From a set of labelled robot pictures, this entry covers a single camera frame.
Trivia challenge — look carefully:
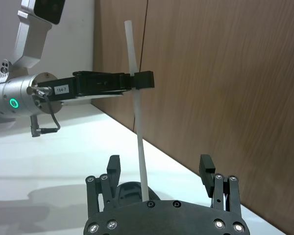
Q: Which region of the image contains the white plastic straw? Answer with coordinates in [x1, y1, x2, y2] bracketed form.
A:
[123, 20, 150, 203]

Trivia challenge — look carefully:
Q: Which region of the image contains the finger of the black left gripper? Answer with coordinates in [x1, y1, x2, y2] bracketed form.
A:
[74, 70, 155, 98]

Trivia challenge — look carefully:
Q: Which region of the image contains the thin dark gripper cable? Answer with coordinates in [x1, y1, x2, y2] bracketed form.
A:
[26, 85, 61, 138]

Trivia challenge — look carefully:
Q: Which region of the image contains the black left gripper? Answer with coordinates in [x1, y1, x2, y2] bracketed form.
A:
[37, 70, 125, 103]

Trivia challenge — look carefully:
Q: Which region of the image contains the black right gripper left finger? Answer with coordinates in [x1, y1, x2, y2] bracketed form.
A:
[85, 155, 121, 219]

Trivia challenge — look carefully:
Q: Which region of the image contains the dark grey round lid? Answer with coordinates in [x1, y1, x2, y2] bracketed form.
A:
[114, 181, 160, 208]

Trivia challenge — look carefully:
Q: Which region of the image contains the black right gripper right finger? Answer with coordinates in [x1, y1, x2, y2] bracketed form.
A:
[198, 154, 242, 214]

